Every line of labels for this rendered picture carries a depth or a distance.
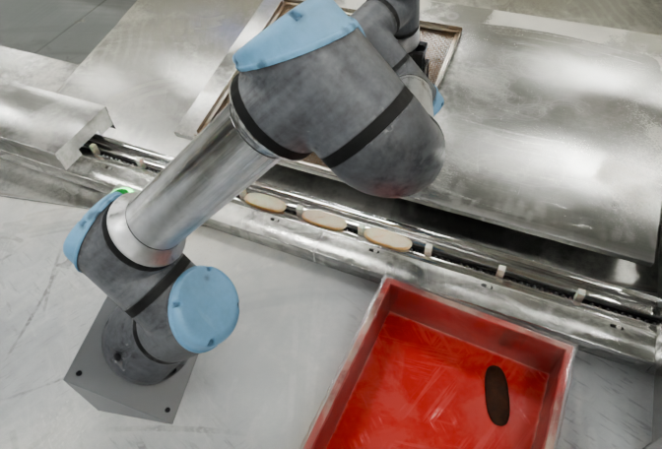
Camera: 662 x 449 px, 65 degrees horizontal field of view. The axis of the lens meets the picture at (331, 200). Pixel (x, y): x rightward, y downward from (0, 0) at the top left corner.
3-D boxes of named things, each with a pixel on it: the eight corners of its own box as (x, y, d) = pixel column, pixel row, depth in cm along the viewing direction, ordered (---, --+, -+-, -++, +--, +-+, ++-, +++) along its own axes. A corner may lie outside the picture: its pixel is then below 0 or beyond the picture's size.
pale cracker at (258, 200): (241, 203, 114) (240, 200, 113) (249, 191, 116) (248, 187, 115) (282, 216, 111) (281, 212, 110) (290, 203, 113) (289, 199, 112)
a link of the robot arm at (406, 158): (485, 196, 49) (455, 89, 94) (412, 108, 47) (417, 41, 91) (390, 260, 54) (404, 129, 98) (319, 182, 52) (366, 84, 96)
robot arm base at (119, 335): (177, 393, 89) (205, 383, 83) (89, 373, 82) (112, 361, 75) (195, 309, 98) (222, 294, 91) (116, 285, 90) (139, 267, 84)
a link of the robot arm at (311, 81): (117, 330, 76) (402, 119, 47) (37, 258, 73) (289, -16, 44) (163, 279, 86) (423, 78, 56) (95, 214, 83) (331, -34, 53)
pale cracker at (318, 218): (298, 220, 110) (298, 217, 109) (306, 207, 112) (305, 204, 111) (343, 233, 107) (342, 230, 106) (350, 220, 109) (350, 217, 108)
